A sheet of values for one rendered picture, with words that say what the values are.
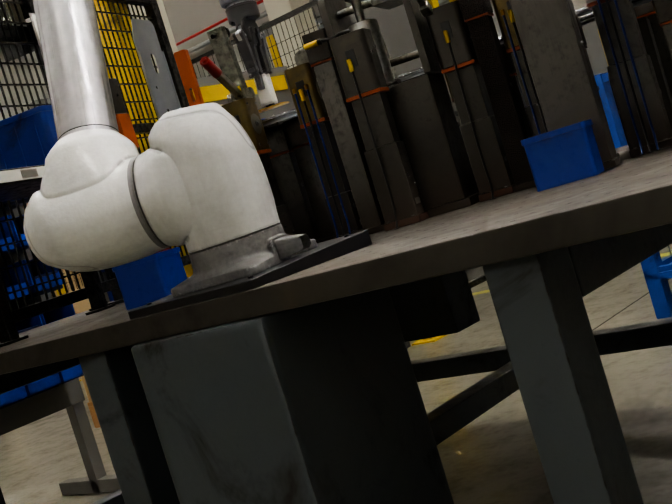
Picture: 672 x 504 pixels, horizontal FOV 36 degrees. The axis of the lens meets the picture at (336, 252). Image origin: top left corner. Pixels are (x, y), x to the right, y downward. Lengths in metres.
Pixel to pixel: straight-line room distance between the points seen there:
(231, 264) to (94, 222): 0.22
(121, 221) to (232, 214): 0.17
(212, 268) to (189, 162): 0.16
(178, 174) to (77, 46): 0.33
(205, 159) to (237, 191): 0.07
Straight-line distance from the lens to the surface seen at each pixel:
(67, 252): 1.67
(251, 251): 1.57
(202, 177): 1.57
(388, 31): 5.45
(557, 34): 1.85
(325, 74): 2.09
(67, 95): 1.76
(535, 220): 1.17
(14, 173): 2.10
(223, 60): 2.28
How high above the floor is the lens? 0.78
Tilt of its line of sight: 3 degrees down
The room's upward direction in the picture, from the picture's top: 17 degrees counter-clockwise
